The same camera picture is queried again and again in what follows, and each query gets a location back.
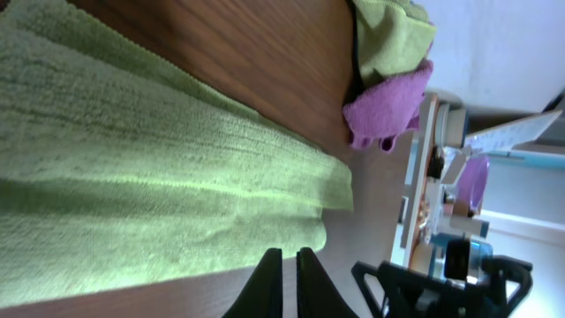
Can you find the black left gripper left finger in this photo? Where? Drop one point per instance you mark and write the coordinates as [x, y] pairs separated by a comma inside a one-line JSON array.
[[262, 295]]

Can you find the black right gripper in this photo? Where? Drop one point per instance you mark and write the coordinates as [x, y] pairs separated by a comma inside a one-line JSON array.
[[441, 291]]

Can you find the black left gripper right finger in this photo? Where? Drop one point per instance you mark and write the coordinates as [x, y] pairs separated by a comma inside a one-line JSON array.
[[317, 296]]

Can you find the light green microfiber cloth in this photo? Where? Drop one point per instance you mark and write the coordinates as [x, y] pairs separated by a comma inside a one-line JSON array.
[[119, 169]]

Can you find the purple crumpled cloth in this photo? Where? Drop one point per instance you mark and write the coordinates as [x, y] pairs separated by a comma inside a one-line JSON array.
[[385, 111]]

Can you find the olive green crumpled cloth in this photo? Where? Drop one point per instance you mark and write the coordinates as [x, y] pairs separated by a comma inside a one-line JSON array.
[[393, 37]]

